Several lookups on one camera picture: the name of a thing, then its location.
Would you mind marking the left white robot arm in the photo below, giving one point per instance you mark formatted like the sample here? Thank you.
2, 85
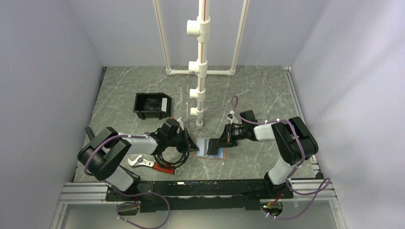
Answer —
103, 155

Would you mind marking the red handled adjustable wrench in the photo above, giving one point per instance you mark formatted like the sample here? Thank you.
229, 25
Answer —
140, 161

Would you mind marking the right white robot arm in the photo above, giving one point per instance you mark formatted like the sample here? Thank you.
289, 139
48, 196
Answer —
294, 140

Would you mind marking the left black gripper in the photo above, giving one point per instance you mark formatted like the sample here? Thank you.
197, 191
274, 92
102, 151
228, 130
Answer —
188, 143

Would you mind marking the black plastic card bin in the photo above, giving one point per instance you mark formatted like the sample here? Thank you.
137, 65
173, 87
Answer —
148, 105

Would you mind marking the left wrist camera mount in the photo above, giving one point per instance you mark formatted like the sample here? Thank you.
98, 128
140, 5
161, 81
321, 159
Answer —
181, 123

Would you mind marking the aluminium extrusion frame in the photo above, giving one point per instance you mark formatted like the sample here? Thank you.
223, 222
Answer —
83, 205

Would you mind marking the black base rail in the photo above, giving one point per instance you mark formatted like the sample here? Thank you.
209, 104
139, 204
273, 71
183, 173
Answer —
248, 194

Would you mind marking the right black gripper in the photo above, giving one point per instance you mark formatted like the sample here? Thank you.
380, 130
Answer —
225, 140

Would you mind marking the white PVC pipe frame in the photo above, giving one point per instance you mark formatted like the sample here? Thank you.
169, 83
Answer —
200, 28

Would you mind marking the white card stack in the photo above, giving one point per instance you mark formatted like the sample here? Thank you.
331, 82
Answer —
164, 104

